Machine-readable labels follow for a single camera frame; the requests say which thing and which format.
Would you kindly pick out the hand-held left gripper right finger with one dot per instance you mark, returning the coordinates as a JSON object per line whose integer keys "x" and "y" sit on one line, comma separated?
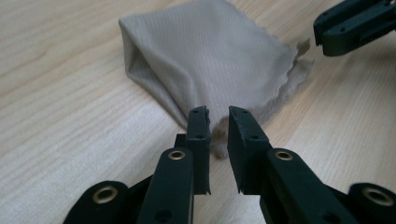
{"x": 246, "y": 155}

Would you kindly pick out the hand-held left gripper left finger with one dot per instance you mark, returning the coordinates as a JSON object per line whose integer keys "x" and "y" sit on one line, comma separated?
{"x": 199, "y": 149}

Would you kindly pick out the beige grey cloth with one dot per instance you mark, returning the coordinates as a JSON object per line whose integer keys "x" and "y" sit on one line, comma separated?
{"x": 211, "y": 56}

